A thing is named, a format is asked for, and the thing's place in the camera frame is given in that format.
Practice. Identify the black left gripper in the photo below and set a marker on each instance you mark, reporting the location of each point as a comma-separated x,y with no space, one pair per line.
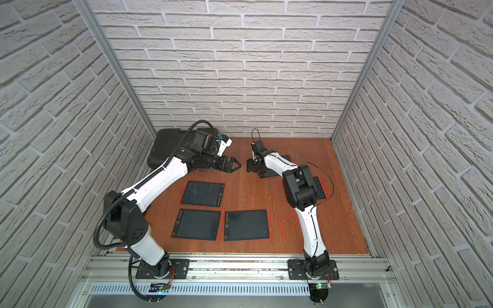
221,163

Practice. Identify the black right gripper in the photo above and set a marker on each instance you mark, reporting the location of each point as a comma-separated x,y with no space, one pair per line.
250,165

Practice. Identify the red stylus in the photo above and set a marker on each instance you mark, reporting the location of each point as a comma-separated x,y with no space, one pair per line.
282,231
294,223
289,217

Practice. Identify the red tablet with green scribbles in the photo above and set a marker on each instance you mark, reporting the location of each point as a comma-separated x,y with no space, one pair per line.
320,189

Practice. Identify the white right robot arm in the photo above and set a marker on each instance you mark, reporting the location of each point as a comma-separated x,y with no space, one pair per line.
299,187

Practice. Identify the black plastic tool case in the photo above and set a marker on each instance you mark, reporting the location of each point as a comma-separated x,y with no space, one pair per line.
164,143

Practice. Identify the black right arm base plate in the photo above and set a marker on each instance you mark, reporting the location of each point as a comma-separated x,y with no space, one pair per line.
302,270

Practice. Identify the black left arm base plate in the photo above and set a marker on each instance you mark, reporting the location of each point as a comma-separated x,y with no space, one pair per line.
176,268

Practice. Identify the white perforated cable duct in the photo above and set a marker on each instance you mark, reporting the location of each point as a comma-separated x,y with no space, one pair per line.
209,289

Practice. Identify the aluminium front rail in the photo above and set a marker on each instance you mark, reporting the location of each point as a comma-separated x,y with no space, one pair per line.
274,268

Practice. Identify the right aluminium corner post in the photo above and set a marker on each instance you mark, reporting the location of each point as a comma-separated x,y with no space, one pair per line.
388,24

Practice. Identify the aluminium corner post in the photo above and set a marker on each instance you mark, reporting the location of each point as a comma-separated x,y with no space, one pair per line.
388,24
108,51

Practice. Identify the left aluminium corner post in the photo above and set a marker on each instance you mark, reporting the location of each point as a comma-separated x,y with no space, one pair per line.
108,51

